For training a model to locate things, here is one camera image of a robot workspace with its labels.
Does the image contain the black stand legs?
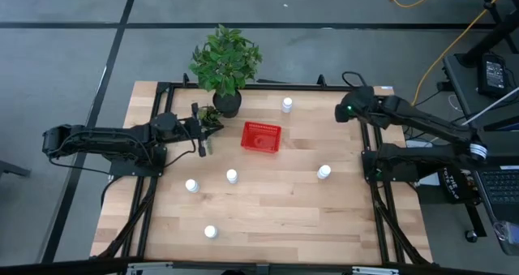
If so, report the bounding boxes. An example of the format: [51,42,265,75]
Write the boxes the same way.
[457,0,519,67]

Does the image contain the white rod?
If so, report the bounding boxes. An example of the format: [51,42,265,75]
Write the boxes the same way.
[461,86,519,126]

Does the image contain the clear plastic bag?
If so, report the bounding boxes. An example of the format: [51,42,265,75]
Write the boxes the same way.
[493,220,519,256]

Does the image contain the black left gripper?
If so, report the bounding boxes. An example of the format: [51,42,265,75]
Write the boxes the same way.
[184,101,225,158]

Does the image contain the black aluminium table frame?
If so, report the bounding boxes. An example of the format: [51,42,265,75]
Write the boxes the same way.
[91,72,433,268]

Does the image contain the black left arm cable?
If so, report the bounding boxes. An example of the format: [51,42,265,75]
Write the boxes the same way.
[164,120,199,169]

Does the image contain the long yellow hanging cable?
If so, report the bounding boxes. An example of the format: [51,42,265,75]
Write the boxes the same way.
[410,0,519,108]

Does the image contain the white paper sheet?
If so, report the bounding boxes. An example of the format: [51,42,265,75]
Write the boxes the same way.
[405,139,441,187]

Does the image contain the black power adapter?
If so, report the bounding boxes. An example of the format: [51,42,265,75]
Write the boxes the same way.
[477,54,511,98]

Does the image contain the tall green potted plant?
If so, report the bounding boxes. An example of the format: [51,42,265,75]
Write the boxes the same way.
[188,23,264,119]

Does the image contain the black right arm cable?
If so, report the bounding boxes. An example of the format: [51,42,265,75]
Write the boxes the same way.
[341,70,368,88]

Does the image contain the red plastic basket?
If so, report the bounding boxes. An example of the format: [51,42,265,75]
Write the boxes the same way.
[240,121,283,154]

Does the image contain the dark laptop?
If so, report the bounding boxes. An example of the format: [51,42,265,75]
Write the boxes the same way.
[472,165,519,256]

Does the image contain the black side desk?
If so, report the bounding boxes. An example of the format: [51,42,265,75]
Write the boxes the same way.
[441,51,519,146]

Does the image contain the black tote bag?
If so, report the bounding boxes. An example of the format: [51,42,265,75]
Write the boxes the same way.
[437,165,482,205]

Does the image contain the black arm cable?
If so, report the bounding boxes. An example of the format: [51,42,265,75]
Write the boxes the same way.
[164,120,199,169]
[341,70,368,88]

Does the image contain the dark furniture leg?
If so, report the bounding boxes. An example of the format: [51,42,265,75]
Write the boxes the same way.
[0,160,32,178]

